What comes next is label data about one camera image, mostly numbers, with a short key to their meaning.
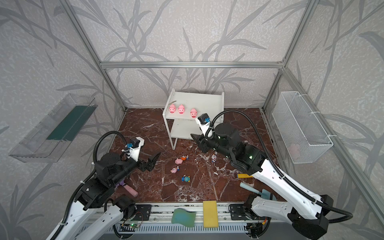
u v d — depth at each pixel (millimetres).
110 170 475
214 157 912
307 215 383
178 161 892
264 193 787
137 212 723
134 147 543
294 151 731
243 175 831
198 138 533
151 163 598
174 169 865
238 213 737
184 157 912
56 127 680
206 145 538
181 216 723
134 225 705
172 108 722
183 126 908
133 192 789
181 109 718
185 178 829
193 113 705
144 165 579
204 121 496
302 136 619
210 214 726
